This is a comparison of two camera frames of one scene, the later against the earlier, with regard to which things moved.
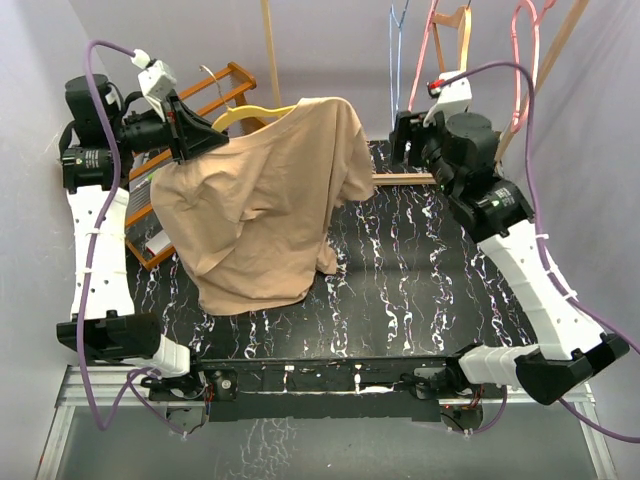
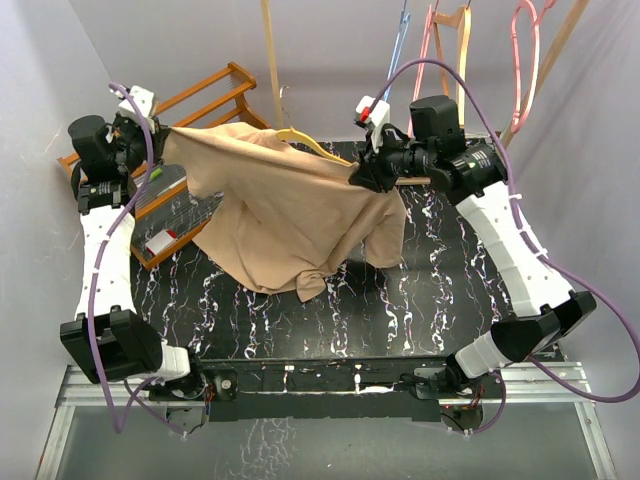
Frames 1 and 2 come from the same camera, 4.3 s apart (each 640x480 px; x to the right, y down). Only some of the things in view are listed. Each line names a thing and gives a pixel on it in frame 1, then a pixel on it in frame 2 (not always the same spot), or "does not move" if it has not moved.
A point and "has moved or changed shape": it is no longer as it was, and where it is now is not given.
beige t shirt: (249, 217) has moved or changed shape
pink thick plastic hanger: (516, 119) does not move
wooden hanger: (461, 20) does not move
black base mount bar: (322, 389) does not move
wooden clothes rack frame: (429, 178) does not move
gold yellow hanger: (236, 110) → (293, 134)
